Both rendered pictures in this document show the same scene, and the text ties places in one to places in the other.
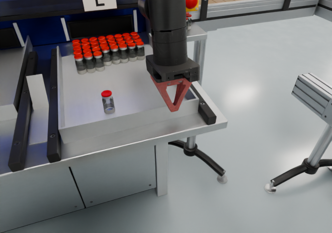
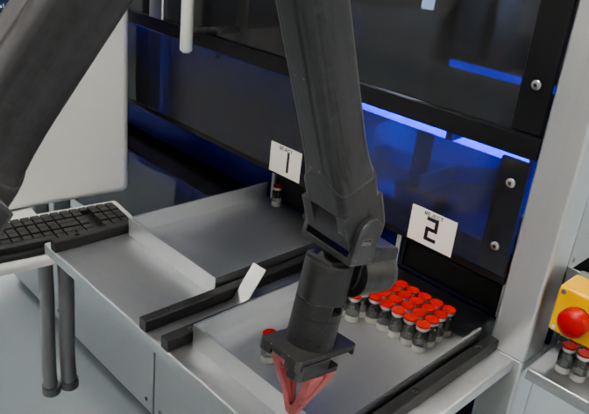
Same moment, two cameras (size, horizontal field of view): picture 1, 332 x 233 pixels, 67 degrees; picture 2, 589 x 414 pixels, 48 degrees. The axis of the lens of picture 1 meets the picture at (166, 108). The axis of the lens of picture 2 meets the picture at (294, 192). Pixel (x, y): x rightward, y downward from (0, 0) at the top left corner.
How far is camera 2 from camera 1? 61 cm
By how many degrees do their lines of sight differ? 55
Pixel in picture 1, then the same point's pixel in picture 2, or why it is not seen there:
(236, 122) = not seen: outside the picture
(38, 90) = (250, 284)
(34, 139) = (186, 321)
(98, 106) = not seen: hidden behind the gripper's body
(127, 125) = (245, 381)
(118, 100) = not seen: hidden behind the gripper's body
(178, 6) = (316, 277)
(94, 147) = (199, 369)
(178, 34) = (306, 308)
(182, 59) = (301, 343)
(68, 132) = (198, 335)
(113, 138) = (220, 381)
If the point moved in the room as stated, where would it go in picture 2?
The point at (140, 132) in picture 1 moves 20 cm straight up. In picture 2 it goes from (246, 402) to (259, 265)
